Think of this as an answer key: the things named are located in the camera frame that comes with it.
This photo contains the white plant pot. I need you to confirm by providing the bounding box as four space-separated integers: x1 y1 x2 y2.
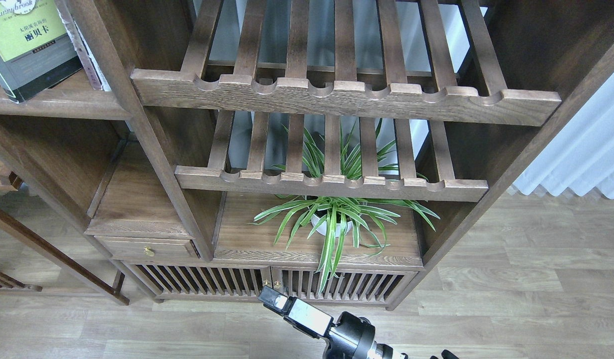
311 213 353 238

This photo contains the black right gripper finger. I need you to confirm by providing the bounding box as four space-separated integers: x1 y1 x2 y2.
257 286 289 314

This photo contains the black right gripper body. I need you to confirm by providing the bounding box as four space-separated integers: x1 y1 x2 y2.
285 297 377 359

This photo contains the worn upright book spine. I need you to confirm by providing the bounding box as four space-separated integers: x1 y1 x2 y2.
54 0 112 92

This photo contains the dark wooden bookshelf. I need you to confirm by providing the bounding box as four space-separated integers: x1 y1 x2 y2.
0 0 614 311

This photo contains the white curtain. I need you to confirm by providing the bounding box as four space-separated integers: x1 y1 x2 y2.
508 73 614 198

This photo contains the green spider plant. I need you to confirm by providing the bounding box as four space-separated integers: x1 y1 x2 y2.
248 130 440 293

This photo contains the brass drawer knob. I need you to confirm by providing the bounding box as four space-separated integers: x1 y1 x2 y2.
144 247 156 257

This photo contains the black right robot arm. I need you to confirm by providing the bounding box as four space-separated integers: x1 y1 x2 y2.
257 286 409 359

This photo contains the black and yellow book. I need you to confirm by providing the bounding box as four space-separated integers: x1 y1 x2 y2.
0 0 82 104

